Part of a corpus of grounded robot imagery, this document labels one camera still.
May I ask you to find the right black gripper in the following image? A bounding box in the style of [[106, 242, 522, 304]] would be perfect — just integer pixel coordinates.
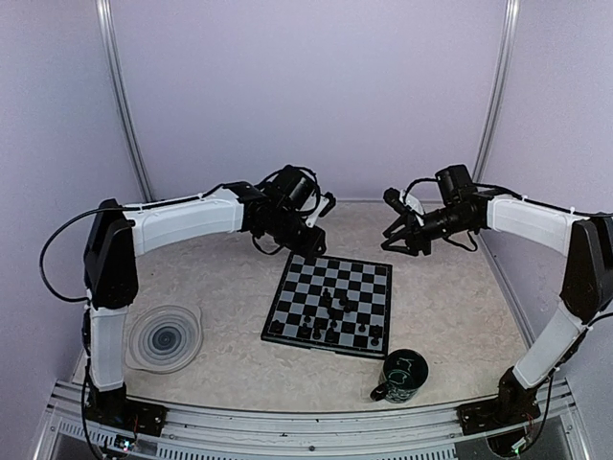
[[382, 204, 474, 256]]

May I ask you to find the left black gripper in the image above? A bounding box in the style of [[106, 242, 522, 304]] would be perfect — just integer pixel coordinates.
[[268, 207, 328, 260]]

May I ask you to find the black grey chess board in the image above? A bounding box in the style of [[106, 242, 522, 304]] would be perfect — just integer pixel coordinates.
[[261, 253, 393, 359]]

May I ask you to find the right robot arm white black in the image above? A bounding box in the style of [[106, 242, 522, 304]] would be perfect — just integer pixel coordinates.
[[381, 165, 612, 434]]

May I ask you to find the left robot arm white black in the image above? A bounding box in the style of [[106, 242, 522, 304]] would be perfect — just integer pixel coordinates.
[[82, 165, 336, 426]]

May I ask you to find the black chess piece pile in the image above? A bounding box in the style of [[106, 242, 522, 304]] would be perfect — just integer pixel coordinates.
[[320, 287, 354, 320]]

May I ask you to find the dark green mug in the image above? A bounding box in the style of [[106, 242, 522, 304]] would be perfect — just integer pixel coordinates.
[[370, 349, 429, 403]]

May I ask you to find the clear collapsible silicone bowl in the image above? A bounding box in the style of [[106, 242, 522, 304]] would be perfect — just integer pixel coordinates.
[[125, 305, 203, 375]]

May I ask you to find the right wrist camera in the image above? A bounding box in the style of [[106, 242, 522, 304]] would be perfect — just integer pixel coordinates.
[[383, 188, 424, 225]]

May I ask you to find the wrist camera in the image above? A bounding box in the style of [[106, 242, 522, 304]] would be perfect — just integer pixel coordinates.
[[383, 188, 424, 225], [303, 192, 336, 228]]

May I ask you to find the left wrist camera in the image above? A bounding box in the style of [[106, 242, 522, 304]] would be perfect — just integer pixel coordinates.
[[303, 192, 336, 228]]

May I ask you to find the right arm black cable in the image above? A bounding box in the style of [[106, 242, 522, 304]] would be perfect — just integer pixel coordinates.
[[471, 181, 604, 217]]

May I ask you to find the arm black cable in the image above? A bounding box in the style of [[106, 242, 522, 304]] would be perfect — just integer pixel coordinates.
[[471, 181, 604, 217], [39, 206, 102, 304]]

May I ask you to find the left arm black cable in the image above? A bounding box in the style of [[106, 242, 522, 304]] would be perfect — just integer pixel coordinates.
[[39, 206, 102, 304]]

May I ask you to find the right aluminium corner post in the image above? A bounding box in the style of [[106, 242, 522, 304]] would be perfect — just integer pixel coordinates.
[[472, 0, 521, 181]]

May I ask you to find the aluminium corner post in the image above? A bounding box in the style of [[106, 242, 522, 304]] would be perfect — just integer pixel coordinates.
[[472, 0, 521, 181], [95, 0, 155, 202]]

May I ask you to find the aluminium front rail frame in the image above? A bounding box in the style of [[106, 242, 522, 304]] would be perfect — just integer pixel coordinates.
[[26, 379, 597, 459]]

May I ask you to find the left aluminium corner post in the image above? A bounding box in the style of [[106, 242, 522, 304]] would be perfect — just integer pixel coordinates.
[[95, 0, 155, 202]]

